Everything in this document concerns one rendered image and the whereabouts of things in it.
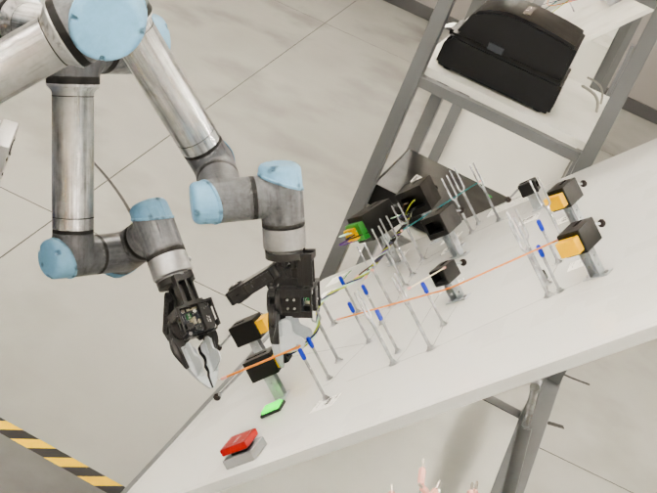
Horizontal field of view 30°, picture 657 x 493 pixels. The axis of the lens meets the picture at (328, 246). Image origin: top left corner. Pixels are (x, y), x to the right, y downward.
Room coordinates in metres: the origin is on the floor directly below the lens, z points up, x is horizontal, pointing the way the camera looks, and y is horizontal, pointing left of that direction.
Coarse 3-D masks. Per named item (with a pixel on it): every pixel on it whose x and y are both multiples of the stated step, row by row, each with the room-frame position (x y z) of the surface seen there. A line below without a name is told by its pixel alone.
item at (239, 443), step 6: (246, 432) 1.66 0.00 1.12; (252, 432) 1.65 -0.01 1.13; (234, 438) 1.65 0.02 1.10; (240, 438) 1.64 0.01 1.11; (246, 438) 1.63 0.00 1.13; (252, 438) 1.64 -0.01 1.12; (228, 444) 1.64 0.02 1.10; (234, 444) 1.62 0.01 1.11; (240, 444) 1.62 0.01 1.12; (246, 444) 1.62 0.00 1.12; (222, 450) 1.62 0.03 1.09; (228, 450) 1.62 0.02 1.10; (234, 450) 1.62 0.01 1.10; (240, 450) 1.62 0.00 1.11
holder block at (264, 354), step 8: (264, 352) 1.90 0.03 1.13; (272, 352) 1.90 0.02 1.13; (248, 360) 1.89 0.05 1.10; (256, 360) 1.88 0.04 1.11; (272, 360) 1.88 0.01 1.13; (256, 368) 1.88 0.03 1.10; (264, 368) 1.88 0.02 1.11; (272, 368) 1.88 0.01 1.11; (280, 368) 1.89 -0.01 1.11; (256, 376) 1.88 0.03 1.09; (264, 376) 1.88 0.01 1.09
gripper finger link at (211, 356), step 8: (208, 336) 1.94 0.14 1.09; (200, 344) 1.93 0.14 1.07; (208, 344) 1.93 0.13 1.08; (200, 352) 1.93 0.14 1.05; (208, 352) 1.93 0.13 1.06; (216, 352) 1.91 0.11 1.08; (208, 360) 1.92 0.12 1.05; (216, 360) 1.91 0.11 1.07; (208, 368) 1.91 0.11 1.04; (216, 368) 1.91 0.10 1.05; (208, 376) 1.91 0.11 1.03; (216, 376) 1.91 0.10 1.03
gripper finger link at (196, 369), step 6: (186, 348) 1.92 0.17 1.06; (192, 348) 1.90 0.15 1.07; (186, 354) 1.91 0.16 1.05; (192, 354) 1.90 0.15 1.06; (192, 360) 1.90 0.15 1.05; (198, 360) 1.88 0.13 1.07; (192, 366) 1.90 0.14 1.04; (198, 366) 1.88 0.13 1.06; (192, 372) 1.89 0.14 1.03; (198, 372) 1.89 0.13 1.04; (198, 378) 1.89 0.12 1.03; (204, 378) 1.90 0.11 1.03; (204, 384) 1.89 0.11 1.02; (210, 384) 1.89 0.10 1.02
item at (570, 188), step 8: (560, 184) 2.21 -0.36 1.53; (568, 184) 2.19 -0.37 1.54; (576, 184) 2.21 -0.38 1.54; (584, 184) 2.26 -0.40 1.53; (552, 192) 2.18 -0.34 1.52; (560, 192) 2.17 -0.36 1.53; (568, 192) 2.18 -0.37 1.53; (576, 192) 2.20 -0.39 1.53; (568, 200) 2.17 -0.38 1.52; (576, 200) 2.19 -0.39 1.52; (568, 208) 2.20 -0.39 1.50; (576, 208) 2.19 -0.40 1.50; (568, 216) 2.19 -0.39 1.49; (576, 216) 2.18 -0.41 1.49
